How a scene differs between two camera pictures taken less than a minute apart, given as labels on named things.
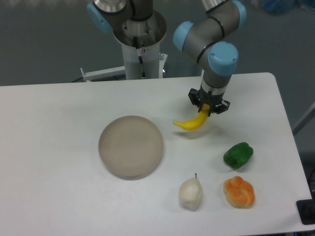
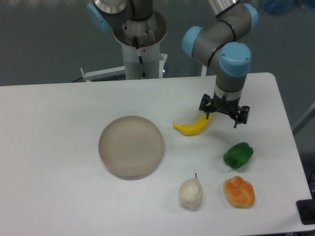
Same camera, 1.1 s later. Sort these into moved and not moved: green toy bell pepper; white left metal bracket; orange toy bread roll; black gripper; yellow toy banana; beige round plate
Moved: black gripper; yellow toy banana
Not moved: white left metal bracket; orange toy bread roll; green toy bell pepper; beige round plate
